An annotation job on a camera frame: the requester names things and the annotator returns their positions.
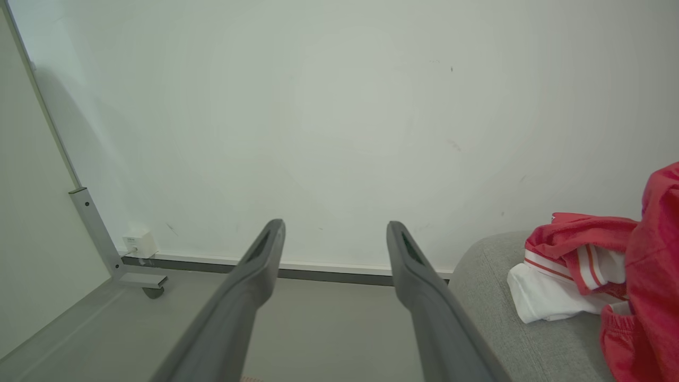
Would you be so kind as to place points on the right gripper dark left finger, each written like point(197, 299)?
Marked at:
point(233, 307)

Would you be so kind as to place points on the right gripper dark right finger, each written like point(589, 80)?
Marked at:
point(435, 313)

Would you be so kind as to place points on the white garment red stripes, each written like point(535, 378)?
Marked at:
point(562, 265)

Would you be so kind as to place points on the grey fabric sofa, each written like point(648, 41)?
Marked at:
point(520, 339)

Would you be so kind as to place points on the white and black baseboard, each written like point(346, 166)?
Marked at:
point(318, 269)

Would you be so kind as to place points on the white partition panel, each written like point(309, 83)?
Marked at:
point(37, 223)

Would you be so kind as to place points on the white wall socket box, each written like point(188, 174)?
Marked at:
point(139, 244)

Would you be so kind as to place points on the grey metal partition frame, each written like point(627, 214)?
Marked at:
point(98, 233)

